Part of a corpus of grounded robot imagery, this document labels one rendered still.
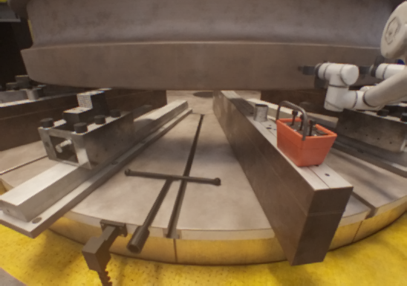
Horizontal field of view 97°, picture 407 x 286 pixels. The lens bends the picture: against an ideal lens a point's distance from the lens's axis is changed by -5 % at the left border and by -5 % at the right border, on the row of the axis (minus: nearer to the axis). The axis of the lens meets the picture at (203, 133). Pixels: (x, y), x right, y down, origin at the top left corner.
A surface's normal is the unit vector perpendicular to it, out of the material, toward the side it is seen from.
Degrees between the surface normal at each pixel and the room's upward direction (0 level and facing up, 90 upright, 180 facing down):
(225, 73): 90
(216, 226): 0
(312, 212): 90
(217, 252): 90
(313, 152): 97
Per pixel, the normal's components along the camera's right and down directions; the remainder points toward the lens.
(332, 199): 0.10, 0.39
